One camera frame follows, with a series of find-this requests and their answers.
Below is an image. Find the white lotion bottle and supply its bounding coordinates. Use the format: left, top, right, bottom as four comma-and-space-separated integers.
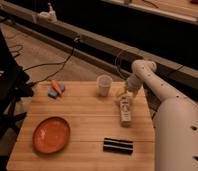
119, 96, 131, 127

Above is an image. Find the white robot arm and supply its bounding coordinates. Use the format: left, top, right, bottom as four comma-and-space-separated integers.
126, 60, 198, 171

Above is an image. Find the clear plastic cup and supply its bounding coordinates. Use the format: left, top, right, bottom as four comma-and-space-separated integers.
97, 75, 112, 97

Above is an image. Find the black striped box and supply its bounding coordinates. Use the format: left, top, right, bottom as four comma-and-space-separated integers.
103, 137, 133, 154

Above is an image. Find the orange carrot toy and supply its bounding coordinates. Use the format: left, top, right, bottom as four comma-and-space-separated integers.
51, 80, 62, 96

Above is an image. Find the blue sponge block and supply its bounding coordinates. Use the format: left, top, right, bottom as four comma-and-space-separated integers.
48, 84, 65, 99

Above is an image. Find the orange plate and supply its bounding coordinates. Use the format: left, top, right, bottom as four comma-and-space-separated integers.
32, 117, 70, 154

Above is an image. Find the long metal rail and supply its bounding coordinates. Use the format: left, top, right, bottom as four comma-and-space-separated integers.
0, 0, 198, 90

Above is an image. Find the black cable from rail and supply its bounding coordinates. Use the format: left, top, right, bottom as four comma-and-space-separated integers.
23, 36, 81, 84

